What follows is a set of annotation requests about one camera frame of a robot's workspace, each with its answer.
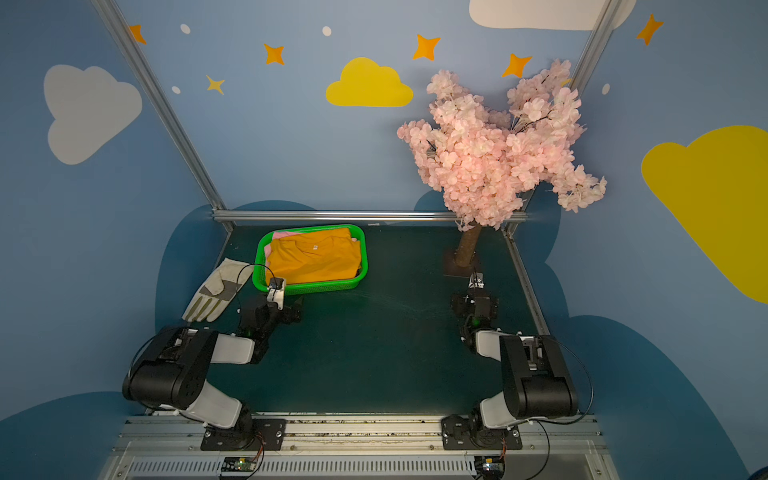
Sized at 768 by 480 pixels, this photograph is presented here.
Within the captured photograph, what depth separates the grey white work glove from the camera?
97cm

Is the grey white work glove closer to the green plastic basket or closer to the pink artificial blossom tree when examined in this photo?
the green plastic basket

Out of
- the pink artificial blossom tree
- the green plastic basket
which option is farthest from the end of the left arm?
the pink artificial blossom tree

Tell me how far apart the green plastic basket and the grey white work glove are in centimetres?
29

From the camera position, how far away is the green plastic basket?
979 mm
